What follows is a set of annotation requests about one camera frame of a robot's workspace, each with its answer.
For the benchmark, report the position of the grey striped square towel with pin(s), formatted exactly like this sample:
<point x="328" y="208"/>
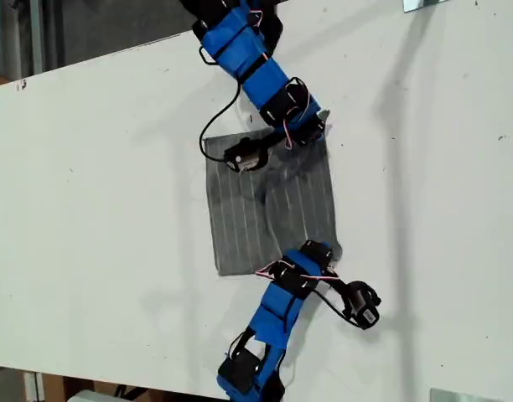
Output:
<point x="256" y="218"/>

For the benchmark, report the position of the white table leg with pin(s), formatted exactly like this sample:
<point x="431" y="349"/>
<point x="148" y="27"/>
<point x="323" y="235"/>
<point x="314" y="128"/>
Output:
<point x="33" y="387"/>

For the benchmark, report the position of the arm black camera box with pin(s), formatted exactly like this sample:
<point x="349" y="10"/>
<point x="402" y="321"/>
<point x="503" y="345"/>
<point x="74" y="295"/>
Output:
<point x="246" y="157"/>
<point x="361" y="305"/>

